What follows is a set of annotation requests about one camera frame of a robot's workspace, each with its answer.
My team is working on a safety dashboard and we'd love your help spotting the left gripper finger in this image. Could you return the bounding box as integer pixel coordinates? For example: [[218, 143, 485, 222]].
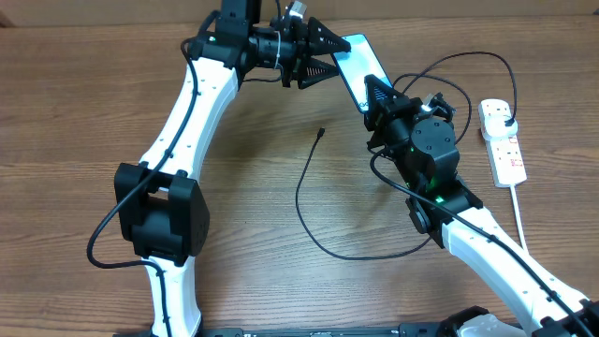
[[297, 58, 339, 89], [308, 17, 351, 55]]

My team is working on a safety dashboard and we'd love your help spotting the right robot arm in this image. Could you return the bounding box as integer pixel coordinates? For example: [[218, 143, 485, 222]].
[[364, 75, 598, 336]]

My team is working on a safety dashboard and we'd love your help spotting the white power strip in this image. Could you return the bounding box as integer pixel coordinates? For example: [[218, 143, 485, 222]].
[[477, 98, 527, 188]]

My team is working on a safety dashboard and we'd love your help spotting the blue Samsung Galaxy smartphone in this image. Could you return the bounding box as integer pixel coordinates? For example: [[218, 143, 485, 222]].
[[333, 34, 391, 114]]

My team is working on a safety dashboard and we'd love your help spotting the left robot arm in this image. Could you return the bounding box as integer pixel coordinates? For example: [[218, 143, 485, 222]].
[[114, 1, 350, 336]]

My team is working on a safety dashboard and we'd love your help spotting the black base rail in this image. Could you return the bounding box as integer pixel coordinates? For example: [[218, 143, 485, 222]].
[[111, 322, 530, 337]]

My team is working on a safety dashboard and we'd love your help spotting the white USB charger plug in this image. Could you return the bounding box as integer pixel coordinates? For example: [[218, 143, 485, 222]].
[[481, 115, 519, 141]]

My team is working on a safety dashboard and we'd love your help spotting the black USB charging cable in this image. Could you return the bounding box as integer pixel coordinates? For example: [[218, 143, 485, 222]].
[[295, 51, 519, 262]]

